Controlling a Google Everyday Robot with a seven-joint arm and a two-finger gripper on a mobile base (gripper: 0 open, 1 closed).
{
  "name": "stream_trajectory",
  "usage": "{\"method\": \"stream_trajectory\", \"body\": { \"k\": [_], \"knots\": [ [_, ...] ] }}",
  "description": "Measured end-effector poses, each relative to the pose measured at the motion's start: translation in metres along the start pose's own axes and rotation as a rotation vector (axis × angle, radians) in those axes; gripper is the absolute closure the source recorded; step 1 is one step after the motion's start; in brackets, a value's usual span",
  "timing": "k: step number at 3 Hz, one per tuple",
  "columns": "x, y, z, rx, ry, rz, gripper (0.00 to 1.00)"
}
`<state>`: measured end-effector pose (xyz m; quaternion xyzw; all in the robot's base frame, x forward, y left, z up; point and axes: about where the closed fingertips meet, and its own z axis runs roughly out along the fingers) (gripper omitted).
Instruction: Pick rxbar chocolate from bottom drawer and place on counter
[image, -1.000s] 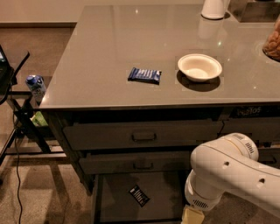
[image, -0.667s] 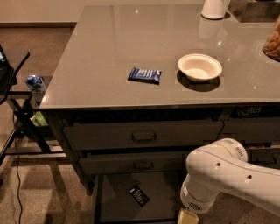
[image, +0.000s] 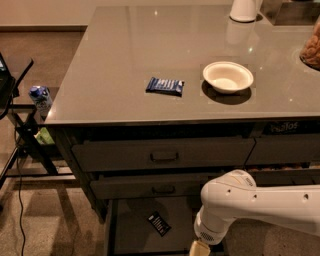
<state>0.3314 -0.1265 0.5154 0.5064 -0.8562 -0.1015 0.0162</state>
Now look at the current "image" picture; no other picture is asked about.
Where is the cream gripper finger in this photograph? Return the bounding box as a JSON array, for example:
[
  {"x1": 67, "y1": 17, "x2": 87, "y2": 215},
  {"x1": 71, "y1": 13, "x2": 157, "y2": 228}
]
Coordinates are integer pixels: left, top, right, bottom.
[{"x1": 189, "y1": 240, "x2": 210, "y2": 256}]

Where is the black rxbar chocolate bar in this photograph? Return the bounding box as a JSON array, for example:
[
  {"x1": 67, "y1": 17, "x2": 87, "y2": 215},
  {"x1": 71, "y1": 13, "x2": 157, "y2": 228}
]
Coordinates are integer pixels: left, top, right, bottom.
[{"x1": 148, "y1": 211, "x2": 171, "y2": 237}]

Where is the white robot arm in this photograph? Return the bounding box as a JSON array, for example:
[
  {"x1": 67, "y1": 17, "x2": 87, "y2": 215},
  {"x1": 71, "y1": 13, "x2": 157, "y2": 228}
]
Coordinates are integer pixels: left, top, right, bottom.
[{"x1": 189, "y1": 169, "x2": 320, "y2": 256}]

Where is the open bottom grey drawer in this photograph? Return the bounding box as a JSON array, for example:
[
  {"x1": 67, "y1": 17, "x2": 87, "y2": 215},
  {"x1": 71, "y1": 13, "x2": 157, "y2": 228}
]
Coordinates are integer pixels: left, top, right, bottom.
[{"x1": 105, "y1": 196, "x2": 201, "y2": 256}]

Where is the middle left grey drawer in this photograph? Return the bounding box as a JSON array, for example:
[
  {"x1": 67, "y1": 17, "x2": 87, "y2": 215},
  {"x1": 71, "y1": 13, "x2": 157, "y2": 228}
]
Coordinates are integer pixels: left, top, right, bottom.
[{"x1": 90, "y1": 173, "x2": 218, "y2": 199}]

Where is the middle right grey drawer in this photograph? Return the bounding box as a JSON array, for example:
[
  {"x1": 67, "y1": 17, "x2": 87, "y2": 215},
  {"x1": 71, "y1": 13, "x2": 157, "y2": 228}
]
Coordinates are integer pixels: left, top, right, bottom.
[{"x1": 249, "y1": 169, "x2": 320, "y2": 187}]

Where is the top left grey drawer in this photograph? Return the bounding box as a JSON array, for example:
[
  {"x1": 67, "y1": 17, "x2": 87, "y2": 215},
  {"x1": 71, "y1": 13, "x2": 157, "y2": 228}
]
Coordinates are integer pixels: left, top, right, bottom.
[{"x1": 72, "y1": 137, "x2": 255, "y2": 172}]

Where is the top right grey drawer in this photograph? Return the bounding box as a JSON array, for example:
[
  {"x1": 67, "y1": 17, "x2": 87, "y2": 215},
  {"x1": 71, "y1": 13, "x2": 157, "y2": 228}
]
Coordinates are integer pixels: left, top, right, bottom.
[{"x1": 246, "y1": 134, "x2": 320, "y2": 165}]

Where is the black snack bag in drawer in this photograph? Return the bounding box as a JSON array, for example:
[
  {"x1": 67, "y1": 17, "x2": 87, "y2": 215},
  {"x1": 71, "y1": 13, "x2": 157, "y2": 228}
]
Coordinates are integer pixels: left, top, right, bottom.
[{"x1": 263, "y1": 121, "x2": 320, "y2": 135}]

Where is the grey counter cabinet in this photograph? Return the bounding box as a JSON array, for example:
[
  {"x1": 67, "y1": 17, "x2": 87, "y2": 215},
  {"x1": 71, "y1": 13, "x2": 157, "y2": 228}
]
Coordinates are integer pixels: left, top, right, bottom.
[{"x1": 46, "y1": 5, "x2": 320, "y2": 216}]

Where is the blue candy bar wrapper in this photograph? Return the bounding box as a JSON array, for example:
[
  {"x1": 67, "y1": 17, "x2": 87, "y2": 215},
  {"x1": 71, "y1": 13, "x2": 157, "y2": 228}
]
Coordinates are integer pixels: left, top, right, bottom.
[{"x1": 146, "y1": 77, "x2": 184, "y2": 97}]

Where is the white paper bowl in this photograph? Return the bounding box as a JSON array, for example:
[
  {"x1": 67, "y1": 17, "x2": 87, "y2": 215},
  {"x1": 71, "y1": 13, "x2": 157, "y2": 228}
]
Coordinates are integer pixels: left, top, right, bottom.
[{"x1": 202, "y1": 61, "x2": 254, "y2": 94}]

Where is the green packet on cart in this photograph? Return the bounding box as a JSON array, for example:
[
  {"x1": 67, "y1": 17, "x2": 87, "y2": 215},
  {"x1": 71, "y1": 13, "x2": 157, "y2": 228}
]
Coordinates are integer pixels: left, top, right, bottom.
[{"x1": 35, "y1": 127, "x2": 54, "y2": 145}]

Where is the black side cart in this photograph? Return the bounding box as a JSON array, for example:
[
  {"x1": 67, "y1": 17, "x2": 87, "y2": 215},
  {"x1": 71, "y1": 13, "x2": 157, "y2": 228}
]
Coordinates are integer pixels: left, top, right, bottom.
[{"x1": 0, "y1": 55, "x2": 71, "y2": 185}]

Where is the glass jar of nuts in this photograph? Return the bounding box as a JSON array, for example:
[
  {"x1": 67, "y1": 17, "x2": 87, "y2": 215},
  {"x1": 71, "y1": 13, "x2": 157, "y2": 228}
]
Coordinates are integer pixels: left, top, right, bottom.
[{"x1": 300, "y1": 18, "x2": 320, "y2": 70}]

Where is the white cylindrical container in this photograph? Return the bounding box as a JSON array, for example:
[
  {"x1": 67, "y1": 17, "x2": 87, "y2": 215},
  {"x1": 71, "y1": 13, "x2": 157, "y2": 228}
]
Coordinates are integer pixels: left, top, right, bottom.
[{"x1": 229, "y1": 0, "x2": 263, "y2": 23}]

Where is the black power cable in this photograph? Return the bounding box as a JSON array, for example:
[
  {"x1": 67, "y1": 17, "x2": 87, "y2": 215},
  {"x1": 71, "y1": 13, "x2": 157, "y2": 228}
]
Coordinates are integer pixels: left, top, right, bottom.
[{"x1": 13, "y1": 126, "x2": 28, "y2": 256}]

